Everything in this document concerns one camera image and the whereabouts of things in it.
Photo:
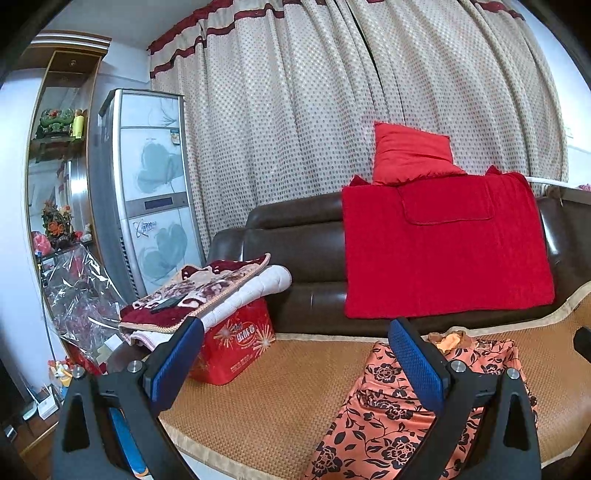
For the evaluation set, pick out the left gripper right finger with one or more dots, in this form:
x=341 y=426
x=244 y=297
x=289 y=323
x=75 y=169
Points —
x=506 y=444

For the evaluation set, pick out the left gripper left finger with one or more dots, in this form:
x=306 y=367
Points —
x=85 y=443

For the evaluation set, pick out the orange black floral garment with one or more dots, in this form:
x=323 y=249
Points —
x=382 y=421

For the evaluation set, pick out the clear plastic wrapped bundle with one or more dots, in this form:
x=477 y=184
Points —
x=83 y=302

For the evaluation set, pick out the maroon floral folded blanket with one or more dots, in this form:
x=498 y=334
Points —
x=193 y=291

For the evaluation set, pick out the red gift box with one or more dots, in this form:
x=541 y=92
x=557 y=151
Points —
x=230 y=347

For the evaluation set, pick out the woven bamboo seat mat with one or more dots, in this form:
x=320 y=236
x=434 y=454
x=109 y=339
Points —
x=267 y=422

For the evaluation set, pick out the red blanket on sofa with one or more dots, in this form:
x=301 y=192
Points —
x=443 y=246

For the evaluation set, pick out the artificial flower arrangement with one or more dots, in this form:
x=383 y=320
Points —
x=57 y=222

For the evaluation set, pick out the white quilted folded blanket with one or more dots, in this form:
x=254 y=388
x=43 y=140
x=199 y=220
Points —
x=274 y=280

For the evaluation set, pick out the white floral standing air conditioner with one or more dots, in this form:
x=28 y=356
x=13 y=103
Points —
x=144 y=220

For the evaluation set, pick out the dark brown leather sofa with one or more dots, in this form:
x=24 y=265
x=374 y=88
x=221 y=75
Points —
x=306 y=236

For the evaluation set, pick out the red satin pillow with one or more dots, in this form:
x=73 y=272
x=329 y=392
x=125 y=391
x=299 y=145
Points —
x=404 y=154

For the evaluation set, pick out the yellow bottle on shelf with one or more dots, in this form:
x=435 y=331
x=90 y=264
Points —
x=78 y=124

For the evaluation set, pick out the green jade ornament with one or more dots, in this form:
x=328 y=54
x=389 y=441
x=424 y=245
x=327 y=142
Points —
x=55 y=123

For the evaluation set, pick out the wooden display cabinet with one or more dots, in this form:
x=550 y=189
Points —
x=57 y=167

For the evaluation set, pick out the beige dotted curtain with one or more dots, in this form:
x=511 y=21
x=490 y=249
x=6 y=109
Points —
x=281 y=97

